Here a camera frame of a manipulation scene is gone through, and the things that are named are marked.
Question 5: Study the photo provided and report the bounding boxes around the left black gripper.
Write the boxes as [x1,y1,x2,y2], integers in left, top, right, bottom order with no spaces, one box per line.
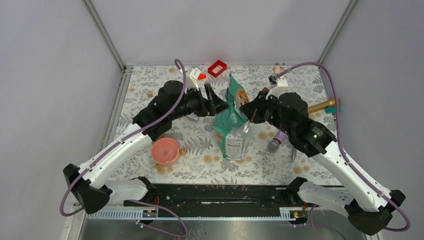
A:
[170,83,230,121]

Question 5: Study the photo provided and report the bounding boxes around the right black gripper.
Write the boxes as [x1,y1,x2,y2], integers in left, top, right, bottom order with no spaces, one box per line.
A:
[240,90,295,136]

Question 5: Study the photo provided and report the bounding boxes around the green silver pet food bag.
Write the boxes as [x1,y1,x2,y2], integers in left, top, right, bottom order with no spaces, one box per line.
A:
[212,73,253,161]

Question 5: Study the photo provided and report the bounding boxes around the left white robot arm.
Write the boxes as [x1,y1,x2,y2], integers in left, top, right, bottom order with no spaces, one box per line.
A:
[63,80,229,214]

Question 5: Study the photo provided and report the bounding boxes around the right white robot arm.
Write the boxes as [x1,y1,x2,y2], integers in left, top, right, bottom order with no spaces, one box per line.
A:
[240,91,406,236]

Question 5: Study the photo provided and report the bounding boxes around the pink pet bowl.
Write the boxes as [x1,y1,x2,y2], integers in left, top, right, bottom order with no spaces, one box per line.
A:
[151,137,180,167]

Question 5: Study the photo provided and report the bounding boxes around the orange red small block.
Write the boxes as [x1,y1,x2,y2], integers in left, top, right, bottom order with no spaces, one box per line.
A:
[197,73,207,80]

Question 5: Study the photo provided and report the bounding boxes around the red small box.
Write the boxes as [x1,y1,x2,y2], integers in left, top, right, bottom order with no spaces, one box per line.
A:
[207,60,228,78]

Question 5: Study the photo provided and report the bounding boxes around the purple glitter microphone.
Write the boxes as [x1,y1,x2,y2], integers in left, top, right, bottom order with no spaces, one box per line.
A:
[267,131,287,153]

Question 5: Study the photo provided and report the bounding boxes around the pink cylinder toy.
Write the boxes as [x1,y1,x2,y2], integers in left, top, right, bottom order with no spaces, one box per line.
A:
[273,65,285,74]

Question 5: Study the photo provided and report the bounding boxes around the floral table mat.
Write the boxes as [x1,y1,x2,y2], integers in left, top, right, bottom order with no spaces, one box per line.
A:
[110,65,342,186]

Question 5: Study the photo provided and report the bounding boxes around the metal scissors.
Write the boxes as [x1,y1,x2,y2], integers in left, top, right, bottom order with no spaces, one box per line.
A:
[290,147,297,163]

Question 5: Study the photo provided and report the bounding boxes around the teal small block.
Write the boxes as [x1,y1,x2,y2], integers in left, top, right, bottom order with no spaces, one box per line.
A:
[324,106,337,115]

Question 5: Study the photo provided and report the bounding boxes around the gold microphone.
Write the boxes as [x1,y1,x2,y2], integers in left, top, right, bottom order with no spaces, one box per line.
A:
[307,98,336,114]

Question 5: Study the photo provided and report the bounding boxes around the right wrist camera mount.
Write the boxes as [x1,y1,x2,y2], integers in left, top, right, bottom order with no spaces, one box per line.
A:
[266,75,290,99]

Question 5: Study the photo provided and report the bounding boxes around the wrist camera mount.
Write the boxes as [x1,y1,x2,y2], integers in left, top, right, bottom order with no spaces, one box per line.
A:
[185,66,202,90]
[266,75,290,99]

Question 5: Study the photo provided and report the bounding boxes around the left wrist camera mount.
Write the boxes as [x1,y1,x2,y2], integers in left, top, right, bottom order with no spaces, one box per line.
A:
[185,66,202,90]

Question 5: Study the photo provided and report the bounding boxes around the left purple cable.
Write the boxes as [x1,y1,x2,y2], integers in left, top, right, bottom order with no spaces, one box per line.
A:
[59,58,188,218]

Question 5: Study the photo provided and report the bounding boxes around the purple cable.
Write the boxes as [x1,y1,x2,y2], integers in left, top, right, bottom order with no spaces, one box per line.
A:
[59,58,188,218]
[269,61,412,233]

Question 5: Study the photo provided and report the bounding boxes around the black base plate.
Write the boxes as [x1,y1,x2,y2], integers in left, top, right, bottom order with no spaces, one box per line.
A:
[142,183,312,219]

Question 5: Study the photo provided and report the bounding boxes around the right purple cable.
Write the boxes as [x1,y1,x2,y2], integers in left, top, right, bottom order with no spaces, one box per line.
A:
[269,61,412,233]

